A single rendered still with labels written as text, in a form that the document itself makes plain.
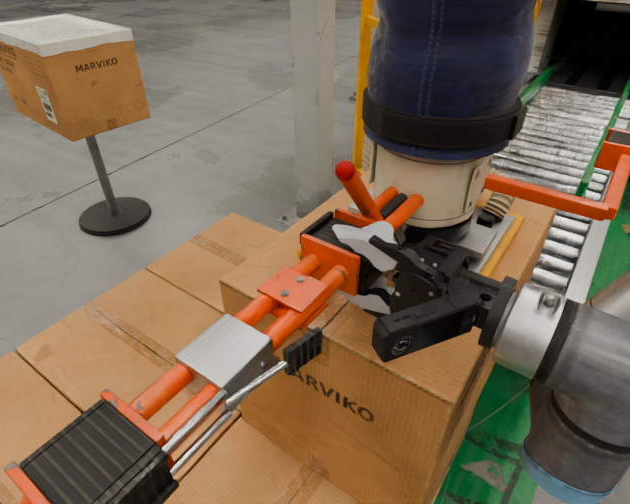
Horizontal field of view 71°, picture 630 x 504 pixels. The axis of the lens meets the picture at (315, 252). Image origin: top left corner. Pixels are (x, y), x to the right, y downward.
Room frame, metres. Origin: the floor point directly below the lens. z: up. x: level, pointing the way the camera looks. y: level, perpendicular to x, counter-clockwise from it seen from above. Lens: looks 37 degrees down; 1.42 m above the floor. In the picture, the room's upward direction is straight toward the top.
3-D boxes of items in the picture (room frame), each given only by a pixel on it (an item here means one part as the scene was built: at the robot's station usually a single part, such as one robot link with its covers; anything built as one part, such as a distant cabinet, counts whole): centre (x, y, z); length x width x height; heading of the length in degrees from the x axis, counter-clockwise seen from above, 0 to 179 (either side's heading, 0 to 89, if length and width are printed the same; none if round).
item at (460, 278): (0.37, -0.16, 1.07); 0.12 x 0.09 x 0.08; 55
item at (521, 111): (0.65, -0.19, 1.19); 0.23 x 0.23 x 0.04
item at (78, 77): (2.20, 1.18, 0.82); 0.60 x 0.40 x 0.40; 50
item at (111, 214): (2.20, 1.18, 0.31); 0.40 x 0.40 x 0.62
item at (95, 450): (0.17, 0.17, 1.08); 0.08 x 0.07 x 0.05; 145
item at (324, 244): (0.45, -0.04, 1.08); 0.10 x 0.08 x 0.06; 55
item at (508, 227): (0.60, -0.26, 0.97); 0.34 x 0.10 x 0.05; 145
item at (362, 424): (0.67, -0.18, 0.75); 0.60 x 0.40 x 0.40; 145
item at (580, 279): (1.75, -1.33, 0.50); 2.31 x 0.05 x 0.19; 145
